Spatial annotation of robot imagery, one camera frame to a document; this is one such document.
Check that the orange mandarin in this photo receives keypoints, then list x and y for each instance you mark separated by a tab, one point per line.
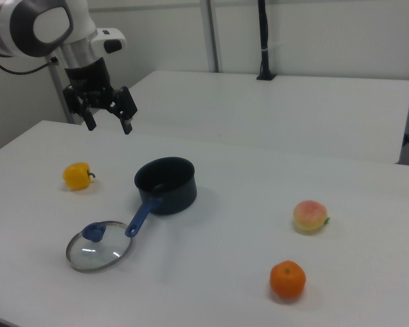
288	279

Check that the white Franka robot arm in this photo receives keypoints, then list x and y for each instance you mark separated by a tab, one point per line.
78	20

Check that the white side table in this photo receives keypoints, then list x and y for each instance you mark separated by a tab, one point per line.
293	112

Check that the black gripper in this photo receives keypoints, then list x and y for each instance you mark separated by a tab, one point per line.
88	80

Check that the black clamped pole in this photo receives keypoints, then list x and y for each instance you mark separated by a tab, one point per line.
264	34

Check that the slanted silver frame post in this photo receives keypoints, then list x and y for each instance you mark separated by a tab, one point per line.
59	92

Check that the pink yellow peach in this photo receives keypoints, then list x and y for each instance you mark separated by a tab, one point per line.
309	218

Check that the glass lid with blue knob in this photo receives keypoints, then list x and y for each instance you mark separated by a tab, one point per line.
93	231

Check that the yellow bell pepper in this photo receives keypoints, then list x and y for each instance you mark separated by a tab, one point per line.
75	177

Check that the silver metal frame post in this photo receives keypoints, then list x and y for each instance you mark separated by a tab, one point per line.
214	34

